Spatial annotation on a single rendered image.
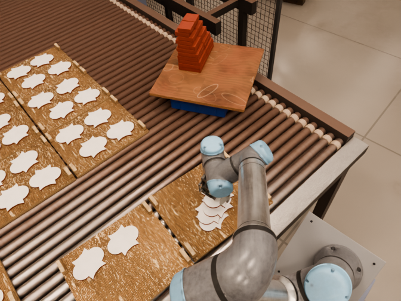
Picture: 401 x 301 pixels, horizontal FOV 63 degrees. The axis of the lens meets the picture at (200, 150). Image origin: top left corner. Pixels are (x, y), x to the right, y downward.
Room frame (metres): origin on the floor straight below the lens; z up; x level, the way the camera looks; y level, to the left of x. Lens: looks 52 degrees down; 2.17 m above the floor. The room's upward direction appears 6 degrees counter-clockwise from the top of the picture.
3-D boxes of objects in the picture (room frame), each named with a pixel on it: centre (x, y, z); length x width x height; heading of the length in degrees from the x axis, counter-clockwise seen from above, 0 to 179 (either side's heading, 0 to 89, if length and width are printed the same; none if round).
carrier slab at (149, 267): (0.46, 0.33, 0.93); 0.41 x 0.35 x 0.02; 124
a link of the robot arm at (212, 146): (0.66, -0.04, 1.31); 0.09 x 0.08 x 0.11; 5
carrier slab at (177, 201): (0.69, -0.02, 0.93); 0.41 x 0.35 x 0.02; 122
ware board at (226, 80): (1.43, -0.09, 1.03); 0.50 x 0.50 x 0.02; 68
